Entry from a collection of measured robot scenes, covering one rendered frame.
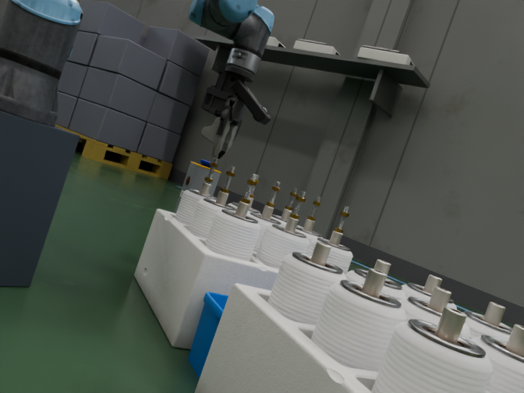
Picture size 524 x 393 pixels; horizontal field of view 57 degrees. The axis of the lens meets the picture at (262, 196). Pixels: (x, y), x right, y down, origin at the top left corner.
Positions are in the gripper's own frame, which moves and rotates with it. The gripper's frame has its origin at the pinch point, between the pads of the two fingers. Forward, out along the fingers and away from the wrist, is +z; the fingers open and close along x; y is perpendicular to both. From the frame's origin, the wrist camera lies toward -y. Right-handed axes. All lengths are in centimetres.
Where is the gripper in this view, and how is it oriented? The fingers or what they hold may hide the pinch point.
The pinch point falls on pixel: (220, 153)
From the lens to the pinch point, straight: 117.2
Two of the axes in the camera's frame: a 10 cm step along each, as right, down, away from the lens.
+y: -9.0, -3.3, 3.0
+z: -3.3, 9.4, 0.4
